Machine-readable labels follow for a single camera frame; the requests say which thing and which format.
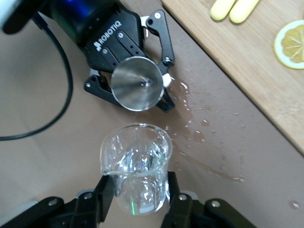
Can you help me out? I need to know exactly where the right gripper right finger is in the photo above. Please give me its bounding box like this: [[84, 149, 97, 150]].
[[161, 171, 258, 228]]

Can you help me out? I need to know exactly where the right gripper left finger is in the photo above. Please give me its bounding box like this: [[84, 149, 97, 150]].
[[0, 174, 117, 228]]

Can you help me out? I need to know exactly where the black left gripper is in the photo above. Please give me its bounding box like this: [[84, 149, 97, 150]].
[[49, 0, 176, 114]]

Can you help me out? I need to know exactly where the steel jigger measuring cup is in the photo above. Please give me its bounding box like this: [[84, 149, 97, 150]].
[[111, 56, 165, 112]]

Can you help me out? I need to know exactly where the clear glass beaker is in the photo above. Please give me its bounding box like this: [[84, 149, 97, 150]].
[[99, 123, 173, 216]]

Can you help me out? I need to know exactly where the large spilled liquid puddle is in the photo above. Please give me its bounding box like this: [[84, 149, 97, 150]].
[[163, 71, 245, 183]]

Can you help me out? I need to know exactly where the brown table cover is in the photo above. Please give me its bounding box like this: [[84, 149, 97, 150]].
[[0, 0, 304, 228]]

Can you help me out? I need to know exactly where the yellow plastic knife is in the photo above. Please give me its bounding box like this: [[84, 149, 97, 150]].
[[210, 0, 239, 21]]

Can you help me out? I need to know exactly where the wooden cutting board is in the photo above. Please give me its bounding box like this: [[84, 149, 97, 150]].
[[161, 0, 304, 156]]

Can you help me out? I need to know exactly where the yellow plastic fork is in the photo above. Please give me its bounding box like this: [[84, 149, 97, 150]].
[[229, 0, 261, 24]]

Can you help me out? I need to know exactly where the lemon slice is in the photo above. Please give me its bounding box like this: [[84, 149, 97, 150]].
[[274, 19, 304, 70]]

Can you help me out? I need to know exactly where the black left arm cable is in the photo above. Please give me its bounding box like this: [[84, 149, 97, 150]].
[[0, 13, 74, 142]]

